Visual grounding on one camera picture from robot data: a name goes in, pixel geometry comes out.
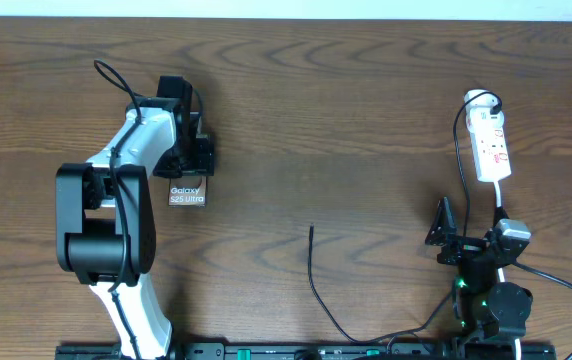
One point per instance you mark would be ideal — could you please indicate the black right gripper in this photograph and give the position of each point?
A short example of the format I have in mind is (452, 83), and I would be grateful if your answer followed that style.
(462, 248)

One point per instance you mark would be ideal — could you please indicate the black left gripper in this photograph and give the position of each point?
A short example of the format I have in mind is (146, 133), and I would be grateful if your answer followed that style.
(204, 164)

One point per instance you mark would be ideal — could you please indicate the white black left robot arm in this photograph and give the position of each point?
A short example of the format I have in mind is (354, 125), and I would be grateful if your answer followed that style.
(105, 229)

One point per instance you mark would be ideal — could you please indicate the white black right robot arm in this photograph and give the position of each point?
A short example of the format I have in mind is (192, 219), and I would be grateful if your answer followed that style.
(493, 310)

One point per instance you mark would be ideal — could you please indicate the white power strip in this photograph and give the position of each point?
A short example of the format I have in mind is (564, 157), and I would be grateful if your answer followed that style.
(485, 121)

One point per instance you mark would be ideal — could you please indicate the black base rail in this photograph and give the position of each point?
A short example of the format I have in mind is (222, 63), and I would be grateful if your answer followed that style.
(399, 350)

